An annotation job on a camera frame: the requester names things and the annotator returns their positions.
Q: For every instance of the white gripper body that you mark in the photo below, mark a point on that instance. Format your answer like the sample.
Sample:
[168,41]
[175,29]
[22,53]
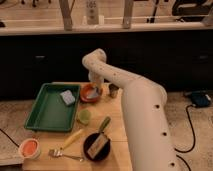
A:
[95,78]

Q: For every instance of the grey towel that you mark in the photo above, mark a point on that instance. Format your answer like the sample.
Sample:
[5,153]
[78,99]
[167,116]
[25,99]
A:
[94,93]

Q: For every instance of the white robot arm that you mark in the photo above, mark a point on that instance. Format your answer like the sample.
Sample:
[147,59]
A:
[142,100]

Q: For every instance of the red bowl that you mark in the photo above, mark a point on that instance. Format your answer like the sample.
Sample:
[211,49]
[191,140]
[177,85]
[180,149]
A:
[86,89]

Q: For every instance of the orange bowl white rim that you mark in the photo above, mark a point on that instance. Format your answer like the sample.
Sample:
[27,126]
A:
[29,149]

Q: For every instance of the blue grey sponge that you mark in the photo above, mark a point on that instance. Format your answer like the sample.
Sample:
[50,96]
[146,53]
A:
[67,97]

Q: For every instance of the green plastic tray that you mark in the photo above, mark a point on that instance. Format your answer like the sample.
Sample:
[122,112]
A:
[49,111]

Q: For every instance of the wooden block in pan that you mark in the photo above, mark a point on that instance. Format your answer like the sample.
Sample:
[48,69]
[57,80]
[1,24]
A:
[98,142]

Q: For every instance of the wooden table board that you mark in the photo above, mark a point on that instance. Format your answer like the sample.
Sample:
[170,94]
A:
[118,159]

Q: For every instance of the dark blue power adapter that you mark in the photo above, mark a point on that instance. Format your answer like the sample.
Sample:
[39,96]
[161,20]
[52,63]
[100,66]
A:
[200,100]

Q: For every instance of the black pan green handle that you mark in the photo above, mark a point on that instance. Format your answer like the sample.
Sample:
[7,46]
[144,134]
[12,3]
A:
[103,154]

